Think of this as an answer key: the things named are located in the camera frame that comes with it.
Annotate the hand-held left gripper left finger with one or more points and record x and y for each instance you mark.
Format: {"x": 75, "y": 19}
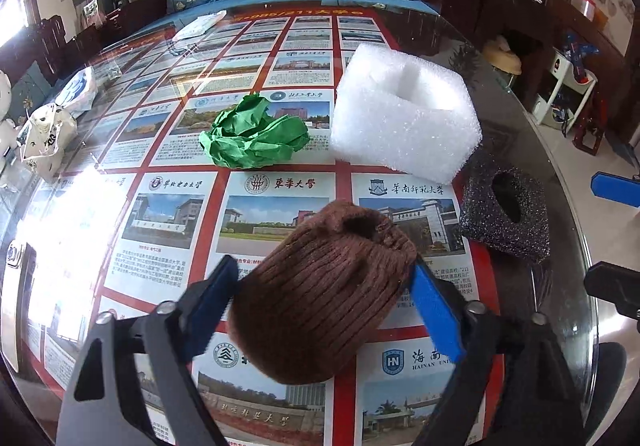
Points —
{"x": 210, "y": 313}

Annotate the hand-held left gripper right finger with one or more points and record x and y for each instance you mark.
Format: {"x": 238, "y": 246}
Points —
{"x": 440, "y": 321}

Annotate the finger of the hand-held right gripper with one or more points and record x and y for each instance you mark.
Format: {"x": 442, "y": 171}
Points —
{"x": 617, "y": 188}
{"x": 617, "y": 291}

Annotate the brown knit hat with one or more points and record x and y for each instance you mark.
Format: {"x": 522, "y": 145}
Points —
{"x": 315, "y": 296}

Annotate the small red stool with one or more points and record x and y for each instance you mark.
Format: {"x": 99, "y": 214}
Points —
{"x": 590, "y": 126}

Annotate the black foam block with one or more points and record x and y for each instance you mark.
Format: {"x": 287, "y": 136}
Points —
{"x": 480, "y": 221}

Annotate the white small shelf unit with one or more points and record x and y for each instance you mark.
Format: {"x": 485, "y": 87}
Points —
{"x": 555, "y": 96}

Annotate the bin with beige lid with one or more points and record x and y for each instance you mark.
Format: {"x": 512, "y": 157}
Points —
{"x": 502, "y": 56}

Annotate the pink plastic container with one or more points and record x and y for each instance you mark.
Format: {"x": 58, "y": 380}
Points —
{"x": 594, "y": 13}

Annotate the green crumpled paper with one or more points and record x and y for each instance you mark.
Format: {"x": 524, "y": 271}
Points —
{"x": 250, "y": 131}

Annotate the dark wooden side cabinet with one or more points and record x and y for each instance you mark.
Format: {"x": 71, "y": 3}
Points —
{"x": 530, "y": 11}

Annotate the white foam block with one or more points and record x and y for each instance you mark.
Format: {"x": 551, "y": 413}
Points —
{"x": 390, "y": 126}

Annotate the white printed plastic bag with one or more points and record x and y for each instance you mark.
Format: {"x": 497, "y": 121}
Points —
{"x": 50, "y": 141}

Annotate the blue and white plastic bag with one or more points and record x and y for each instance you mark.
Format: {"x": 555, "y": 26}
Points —
{"x": 77, "y": 93}

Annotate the small clear plastic packet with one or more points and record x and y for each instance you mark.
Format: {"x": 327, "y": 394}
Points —
{"x": 110, "y": 69}

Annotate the white robot toy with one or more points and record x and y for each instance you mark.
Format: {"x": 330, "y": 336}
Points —
{"x": 6, "y": 126}

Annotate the teal floral cushion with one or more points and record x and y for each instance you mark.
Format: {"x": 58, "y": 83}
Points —
{"x": 31, "y": 91}

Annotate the white paper packet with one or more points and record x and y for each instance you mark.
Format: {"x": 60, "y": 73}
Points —
{"x": 202, "y": 25}

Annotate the dark carved wooden armchair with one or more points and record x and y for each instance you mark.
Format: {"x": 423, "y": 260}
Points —
{"x": 55, "y": 41}

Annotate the small photo frame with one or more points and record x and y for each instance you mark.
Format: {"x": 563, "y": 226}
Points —
{"x": 90, "y": 11}

